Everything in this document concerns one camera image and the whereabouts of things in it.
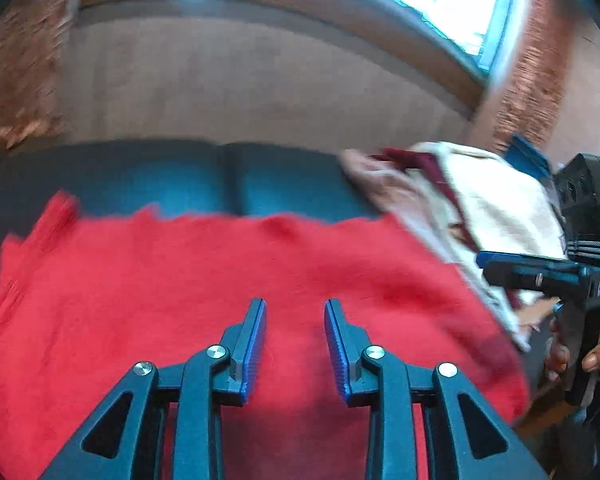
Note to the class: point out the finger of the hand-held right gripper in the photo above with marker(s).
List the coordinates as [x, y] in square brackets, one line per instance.
[530, 272]

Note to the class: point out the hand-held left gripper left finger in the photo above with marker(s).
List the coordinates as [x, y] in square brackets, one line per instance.
[250, 360]

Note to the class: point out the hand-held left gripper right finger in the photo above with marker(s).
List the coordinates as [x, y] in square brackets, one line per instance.
[340, 355]

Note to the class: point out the red sweater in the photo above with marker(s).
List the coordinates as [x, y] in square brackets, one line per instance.
[180, 285]

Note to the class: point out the person's right hand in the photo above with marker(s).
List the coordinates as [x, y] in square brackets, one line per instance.
[557, 355]

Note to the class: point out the blue plastic bin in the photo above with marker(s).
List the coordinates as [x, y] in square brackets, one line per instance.
[527, 155]

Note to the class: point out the cream knit sweater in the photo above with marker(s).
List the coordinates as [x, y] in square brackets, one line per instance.
[505, 200]

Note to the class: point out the brown floral curtain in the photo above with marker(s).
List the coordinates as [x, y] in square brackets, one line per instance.
[20, 60]
[535, 85]

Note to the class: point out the maroon garment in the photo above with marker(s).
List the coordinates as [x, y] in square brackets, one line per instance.
[425, 162]

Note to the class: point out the pink knit sweater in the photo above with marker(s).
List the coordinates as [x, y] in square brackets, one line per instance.
[370, 180]

